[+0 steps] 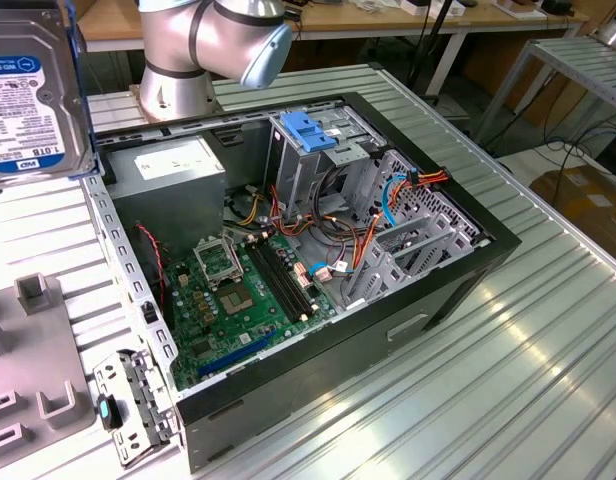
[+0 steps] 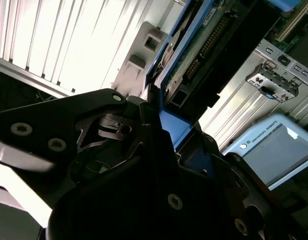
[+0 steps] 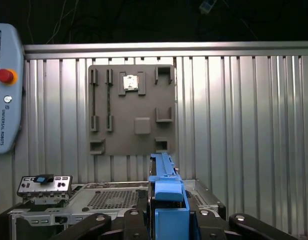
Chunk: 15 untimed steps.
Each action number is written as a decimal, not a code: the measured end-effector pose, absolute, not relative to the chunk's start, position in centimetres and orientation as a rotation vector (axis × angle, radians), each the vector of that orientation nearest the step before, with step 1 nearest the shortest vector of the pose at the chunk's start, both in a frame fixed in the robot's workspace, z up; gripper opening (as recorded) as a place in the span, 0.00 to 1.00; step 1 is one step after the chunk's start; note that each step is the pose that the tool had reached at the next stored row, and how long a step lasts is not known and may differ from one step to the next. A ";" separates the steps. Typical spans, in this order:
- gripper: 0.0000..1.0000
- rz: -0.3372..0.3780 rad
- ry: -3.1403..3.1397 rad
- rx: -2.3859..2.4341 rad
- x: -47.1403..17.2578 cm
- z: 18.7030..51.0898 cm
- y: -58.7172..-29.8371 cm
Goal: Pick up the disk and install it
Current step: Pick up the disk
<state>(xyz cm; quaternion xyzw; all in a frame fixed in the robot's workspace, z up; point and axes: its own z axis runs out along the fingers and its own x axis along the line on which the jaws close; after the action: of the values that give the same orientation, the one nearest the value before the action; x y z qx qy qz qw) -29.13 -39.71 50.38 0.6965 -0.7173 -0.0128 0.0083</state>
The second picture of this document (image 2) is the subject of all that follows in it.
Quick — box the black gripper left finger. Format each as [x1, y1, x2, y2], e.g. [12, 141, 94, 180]
[0, 84, 181, 186]

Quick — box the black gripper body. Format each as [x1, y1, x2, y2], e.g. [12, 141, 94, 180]
[45, 155, 270, 240]

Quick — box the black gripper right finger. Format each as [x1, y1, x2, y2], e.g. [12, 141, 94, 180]
[197, 122, 297, 240]

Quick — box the hard disk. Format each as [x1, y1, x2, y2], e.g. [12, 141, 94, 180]
[143, 0, 269, 181]

